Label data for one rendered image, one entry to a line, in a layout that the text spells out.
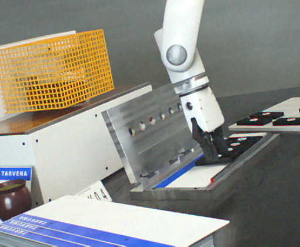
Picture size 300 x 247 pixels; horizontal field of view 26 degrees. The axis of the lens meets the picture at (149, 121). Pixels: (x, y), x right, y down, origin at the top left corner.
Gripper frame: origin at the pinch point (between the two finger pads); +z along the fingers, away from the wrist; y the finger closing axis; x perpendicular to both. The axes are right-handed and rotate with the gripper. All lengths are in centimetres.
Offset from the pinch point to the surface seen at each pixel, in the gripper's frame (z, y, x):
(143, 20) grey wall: -53, 195, 122
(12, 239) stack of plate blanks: -5, -62, 8
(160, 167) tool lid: -0.9, -8.4, 10.9
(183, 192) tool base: 3.4, -19.8, 0.0
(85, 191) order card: -4.1, -29.9, 16.8
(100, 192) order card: -2.3, -25.8, 16.4
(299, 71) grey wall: 6, 216, 50
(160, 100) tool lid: -15.3, 4.3, 12.3
